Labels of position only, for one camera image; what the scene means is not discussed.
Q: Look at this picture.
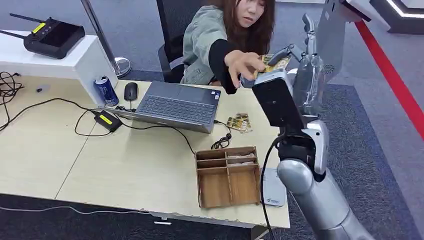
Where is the person's right hand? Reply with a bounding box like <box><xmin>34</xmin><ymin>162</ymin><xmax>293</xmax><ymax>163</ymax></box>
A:
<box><xmin>224</xmin><ymin>49</ymin><xmax>267</xmax><ymax>89</ymax></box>

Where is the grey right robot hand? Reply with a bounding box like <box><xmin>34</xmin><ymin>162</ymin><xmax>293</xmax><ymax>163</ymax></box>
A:
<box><xmin>267</xmin><ymin>13</ymin><xmax>326</xmax><ymax>117</ymax></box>

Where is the grey kiosk stand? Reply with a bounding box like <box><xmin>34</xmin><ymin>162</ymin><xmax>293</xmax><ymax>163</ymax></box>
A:
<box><xmin>314</xmin><ymin>0</ymin><xmax>392</xmax><ymax>84</ymax></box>

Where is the person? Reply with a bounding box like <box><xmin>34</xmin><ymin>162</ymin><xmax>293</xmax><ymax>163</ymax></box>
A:
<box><xmin>180</xmin><ymin>0</ymin><xmax>277</xmax><ymax>96</ymax></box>

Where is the yellow printed card pile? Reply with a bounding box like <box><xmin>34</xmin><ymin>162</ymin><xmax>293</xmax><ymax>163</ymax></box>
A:
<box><xmin>235</xmin><ymin>112</ymin><xmax>254</xmax><ymax>135</ymax></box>

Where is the black office chair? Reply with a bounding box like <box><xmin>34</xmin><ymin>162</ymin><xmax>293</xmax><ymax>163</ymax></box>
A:
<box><xmin>155</xmin><ymin>0</ymin><xmax>197</xmax><ymax>84</ymax></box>

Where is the grey laptop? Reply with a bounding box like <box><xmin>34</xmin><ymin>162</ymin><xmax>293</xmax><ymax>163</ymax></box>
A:
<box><xmin>99</xmin><ymin>80</ymin><xmax>222</xmax><ymax>135</ymax></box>

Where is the pale card stack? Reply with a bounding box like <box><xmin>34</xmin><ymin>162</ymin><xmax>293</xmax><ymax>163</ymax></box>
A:
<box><xmin>228</xmin><ymin>160</ymin><xmax>259</xmax><ymax>167</ymax></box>
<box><xmin>227</xmin><ymin>152</ymin><xmax>258</xmax><ymax>159</ymax></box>

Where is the white flat packet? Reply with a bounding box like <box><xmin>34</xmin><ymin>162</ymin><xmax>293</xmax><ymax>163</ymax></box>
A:
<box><xmin>261</xmin><ymin>166</ymin><xmax>288</xmax><ymax>208</ymax></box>

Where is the dark platform with light strip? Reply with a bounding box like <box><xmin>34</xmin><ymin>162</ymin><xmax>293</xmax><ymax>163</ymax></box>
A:
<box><xmin>368</xmin><ymin>0</ymin><xmax>424</xmax><ymax>36</ymax></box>

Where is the black computer mouse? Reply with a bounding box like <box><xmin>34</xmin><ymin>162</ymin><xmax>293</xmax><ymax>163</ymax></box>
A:
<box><xmin>123</xmin><ymin>82</ymin><xmax>139</xmax><ymax>102</ymax></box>

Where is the wooden divided box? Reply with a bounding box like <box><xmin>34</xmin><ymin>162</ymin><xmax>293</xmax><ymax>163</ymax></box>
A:
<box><xmin>194</xmin><ymin>146</ymin><xmax>262</xmax><ymax>210</ymax></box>

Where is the blue drink can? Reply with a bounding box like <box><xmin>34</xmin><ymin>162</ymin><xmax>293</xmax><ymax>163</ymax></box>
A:
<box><xmin>93</xmin><ymin>75</ymin><xmax>120</xmax><ymax>107</ymax></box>

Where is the black power adapter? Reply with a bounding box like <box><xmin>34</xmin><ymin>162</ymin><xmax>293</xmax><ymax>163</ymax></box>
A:
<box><xmin>93</xmin><ymin>110</ymin><xmax>124</xmax><ymax>133</ymax></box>

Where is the chrome stanchion pole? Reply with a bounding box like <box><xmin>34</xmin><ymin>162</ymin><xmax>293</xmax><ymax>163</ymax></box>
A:
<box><xmin>80</xmin><ymin>0</ymin><xmax>132</xmax><ymax>79</ymax></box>

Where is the white shelf block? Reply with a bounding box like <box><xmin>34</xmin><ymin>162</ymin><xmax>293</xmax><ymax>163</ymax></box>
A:
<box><xmin>0</xmin><ymin>30</ymin><xmax>119</xmax><ymax>107</ymax></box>

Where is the black router with antennas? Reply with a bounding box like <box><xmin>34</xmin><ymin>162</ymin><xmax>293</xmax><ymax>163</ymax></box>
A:
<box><xmin>0</xmin><ymin>13</ymin><xmax>86</xmax><ymax>60</ymax></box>

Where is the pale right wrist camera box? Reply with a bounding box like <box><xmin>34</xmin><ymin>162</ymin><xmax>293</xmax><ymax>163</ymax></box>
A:
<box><xmin>240</xmin><ymin>68</ymin><xmax>305</xmax><ymax>130</ymax></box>

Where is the black laptop power cable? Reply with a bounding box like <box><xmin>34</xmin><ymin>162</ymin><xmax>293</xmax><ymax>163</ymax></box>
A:
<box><xmin>73</xmin><ymin>108</ymin><xmax>233</xmax><ymax>157</ymax></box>

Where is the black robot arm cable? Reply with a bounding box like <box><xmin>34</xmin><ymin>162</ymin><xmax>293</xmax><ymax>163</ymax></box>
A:
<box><xmin>259</xmin><ymin>133</ymin><xmax>286</xmax><ymax>240</ymax></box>

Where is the black mains cable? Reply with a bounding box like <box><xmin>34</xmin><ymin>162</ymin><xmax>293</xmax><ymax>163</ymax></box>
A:
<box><xmin>0</xmin><ymin>97</ymin><xmax>100</xmax><ymax>133</ymax></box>

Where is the white floor cable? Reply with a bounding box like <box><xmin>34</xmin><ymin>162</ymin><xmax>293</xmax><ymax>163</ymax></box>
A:
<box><xmin>0</xmin><ymin>205</ymin><xmax>151</xmax><ymax>216</ymax></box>

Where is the tangled black cable bundle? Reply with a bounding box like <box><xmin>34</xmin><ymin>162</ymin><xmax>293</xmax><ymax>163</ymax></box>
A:
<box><xmin>0</xmin><ymin>70</ymin><xmax>25</xmax><ymax>110</ymax></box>

